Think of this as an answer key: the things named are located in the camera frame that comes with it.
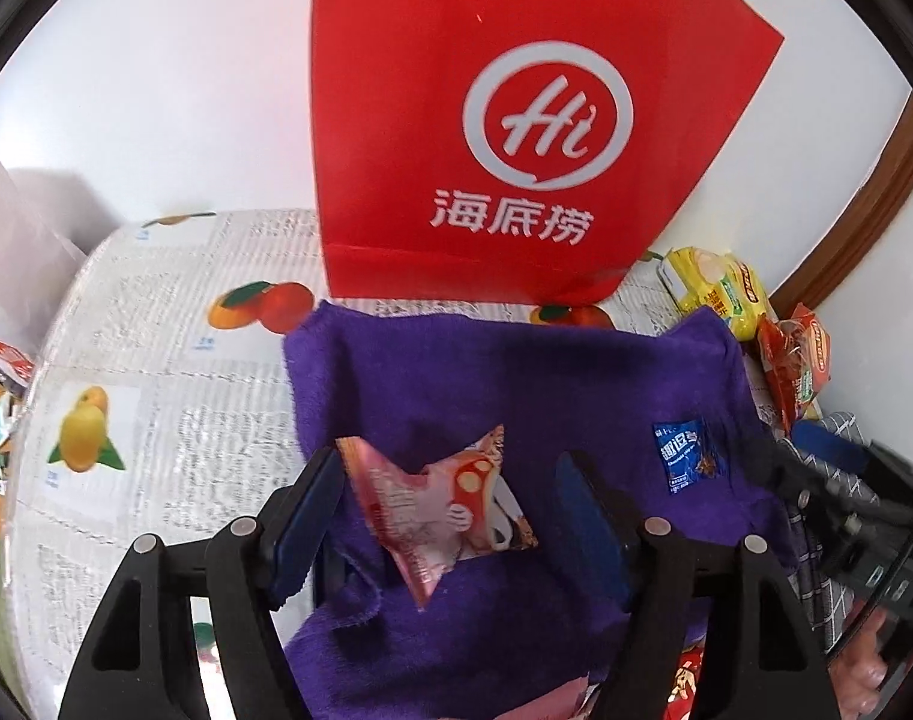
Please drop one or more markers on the small blue snack packet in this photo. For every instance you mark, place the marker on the small blue snack packet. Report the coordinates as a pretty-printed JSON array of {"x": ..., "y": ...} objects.
[{"x": 677, "y": 454}]

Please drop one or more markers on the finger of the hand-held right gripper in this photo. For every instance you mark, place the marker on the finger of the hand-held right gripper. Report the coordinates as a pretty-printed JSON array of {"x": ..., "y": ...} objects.
[
  {"x": 828, "y": 444},
  {"x": 809, "y": 495}
]

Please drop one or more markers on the brown wooden door frame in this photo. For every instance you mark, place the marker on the brown wooden door frame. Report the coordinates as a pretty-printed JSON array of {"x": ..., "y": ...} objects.
[{"x": 876, "y": 202}]

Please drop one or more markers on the orange snack packet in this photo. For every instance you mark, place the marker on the orange snack packet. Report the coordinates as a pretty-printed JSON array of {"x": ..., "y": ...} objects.
[{"x": 794, "y": 367}]

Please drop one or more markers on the red cartoon print packet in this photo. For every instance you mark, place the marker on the red cartoon print packet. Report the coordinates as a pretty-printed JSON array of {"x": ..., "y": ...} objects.
[{"x": 685, "y": 686}]

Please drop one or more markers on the pink mushroom print snack packet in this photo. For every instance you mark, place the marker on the pink mushroom print snack packet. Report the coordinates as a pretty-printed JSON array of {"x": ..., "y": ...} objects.
[{"x": 426, "y": 517}]

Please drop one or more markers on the red paper bag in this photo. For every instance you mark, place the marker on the red paper bag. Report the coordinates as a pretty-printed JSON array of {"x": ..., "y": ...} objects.
[{"x": 396, "y": 90}]

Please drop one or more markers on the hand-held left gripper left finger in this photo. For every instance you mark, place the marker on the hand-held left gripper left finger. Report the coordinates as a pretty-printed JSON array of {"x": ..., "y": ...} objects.
[{"x": 304, "y": 536}]

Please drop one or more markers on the person's right hand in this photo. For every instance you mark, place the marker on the person's right hand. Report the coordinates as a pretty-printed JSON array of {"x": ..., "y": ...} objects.
[{"x": 861, "y": 671}]

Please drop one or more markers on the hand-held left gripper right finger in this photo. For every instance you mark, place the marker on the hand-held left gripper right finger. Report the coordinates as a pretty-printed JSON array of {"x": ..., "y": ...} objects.
[{"x": 587, "y": 529}]

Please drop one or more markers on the white paper bag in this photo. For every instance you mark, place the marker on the white paper bag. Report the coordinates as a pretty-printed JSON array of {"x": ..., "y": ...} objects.
[{"x": 13, "y": 255}]

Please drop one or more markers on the purple towel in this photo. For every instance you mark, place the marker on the purple towel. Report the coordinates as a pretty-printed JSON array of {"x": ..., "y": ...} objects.
[{"x": 464, "y": 375}]

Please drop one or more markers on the grey plaid cloth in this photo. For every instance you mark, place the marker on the grey plaid cloth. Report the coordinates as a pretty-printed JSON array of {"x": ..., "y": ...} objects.
[{"x": 828, "y": 607}]

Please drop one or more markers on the fruit print tablecloth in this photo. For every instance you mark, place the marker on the fruit print tablecloth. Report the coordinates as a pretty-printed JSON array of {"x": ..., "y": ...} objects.
[{"x": 163, "y": 390}]

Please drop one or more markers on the yellow snack packet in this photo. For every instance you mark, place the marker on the yellow snack packet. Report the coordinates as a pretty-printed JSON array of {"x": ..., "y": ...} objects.
[{"x": 719, "y": 292}]

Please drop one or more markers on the red white box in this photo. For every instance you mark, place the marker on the red white box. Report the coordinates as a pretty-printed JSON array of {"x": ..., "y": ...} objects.
[{"x": 6, "y": 360}]

